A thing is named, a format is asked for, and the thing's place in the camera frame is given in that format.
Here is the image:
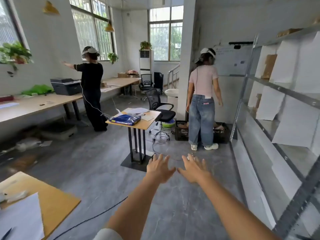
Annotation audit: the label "person's right hand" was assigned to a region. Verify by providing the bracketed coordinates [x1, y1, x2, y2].
[177, 153, 213, 184]

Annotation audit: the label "person's left hand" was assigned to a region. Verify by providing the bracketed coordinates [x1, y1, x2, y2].
[146, 153, 176, 184]

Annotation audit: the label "metal shelving rack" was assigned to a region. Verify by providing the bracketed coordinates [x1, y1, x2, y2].
[229, 23, 320, 240]

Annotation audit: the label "person's left forearm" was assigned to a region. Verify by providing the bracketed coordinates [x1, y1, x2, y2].
[105, 173, 167, 240]

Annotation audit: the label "person's right forearm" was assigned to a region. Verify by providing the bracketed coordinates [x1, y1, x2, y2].
[199, 175, 280, 240]

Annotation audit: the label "person's white shirt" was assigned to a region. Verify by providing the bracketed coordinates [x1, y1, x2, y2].
[93, 228, 123, 240]

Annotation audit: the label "black plastic crate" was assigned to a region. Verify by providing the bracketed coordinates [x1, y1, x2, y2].
[174, 120, 229, 144]

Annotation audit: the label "green plastic basin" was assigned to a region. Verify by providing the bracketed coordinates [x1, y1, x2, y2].
[162, 118, 176, 129]

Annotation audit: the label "small wooden table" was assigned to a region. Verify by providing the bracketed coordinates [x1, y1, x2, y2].
[105, 108, 162, 172]

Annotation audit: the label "blue plastic package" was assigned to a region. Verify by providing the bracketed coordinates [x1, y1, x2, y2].
[109, 114, 142, 126]

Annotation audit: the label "white papers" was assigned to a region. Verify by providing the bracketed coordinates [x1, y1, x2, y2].
[122, 107, 155, 122]

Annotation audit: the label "black swivel office chair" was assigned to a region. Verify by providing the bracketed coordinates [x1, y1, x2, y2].
[144, 88, 176, 143]

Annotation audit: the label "white ceramic sink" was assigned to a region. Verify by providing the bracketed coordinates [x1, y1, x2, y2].
[164, 88, 179, 113]

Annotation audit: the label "black mesh office chair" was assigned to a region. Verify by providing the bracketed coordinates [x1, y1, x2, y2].
[138, 73, 155, 101]

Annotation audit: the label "black fabric chair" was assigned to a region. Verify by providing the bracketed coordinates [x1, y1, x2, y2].
[154, 72, 165, 95]

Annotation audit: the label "metal stair railing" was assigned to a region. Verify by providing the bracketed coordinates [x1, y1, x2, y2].
[167, 63, 180, 90]

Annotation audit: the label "white standing air conditioner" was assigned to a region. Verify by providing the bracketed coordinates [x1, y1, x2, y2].
[139, 49, 154, 76]

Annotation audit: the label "grey plastic crate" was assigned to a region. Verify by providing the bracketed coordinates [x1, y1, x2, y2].
[40, 122, 78, 141]

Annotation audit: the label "light wooden table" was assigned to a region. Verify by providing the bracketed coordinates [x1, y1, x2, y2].
[0, 171, 81, 240]

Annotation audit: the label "white whiteboard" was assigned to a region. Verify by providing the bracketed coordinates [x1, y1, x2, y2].
[213, 43, 253, 77]

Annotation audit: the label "white paper divider sheets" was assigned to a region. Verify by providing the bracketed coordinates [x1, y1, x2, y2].
[247, 31, 320, 158]

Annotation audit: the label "white headset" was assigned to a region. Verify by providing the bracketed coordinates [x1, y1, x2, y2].
[81, 46, 100, 57]
[195, 48, 216, 64]

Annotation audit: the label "dark grey printer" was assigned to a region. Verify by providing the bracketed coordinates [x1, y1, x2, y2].
[50, 77, 82, 96]

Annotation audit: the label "barred glass window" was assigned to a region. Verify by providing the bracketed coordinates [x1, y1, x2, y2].
[69, 0, 116, 62]
[0, 0, 24, 48]
[148, 5, 184, 62]

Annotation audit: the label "long wooden table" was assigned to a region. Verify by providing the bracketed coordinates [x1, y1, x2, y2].
[0, 77, 142, 128]

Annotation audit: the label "green fabric bag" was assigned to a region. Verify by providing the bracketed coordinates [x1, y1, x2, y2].
[21, 84, 55, 96]

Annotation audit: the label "white paper sheet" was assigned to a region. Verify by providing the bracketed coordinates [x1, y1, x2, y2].
[0, 192, 45, 240]

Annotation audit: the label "black cable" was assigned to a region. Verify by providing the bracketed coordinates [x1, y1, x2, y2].
[52, 196, 128, 240]

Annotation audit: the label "black wall-mounted device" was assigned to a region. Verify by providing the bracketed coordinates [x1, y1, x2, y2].
[228, 41, 254, 50]

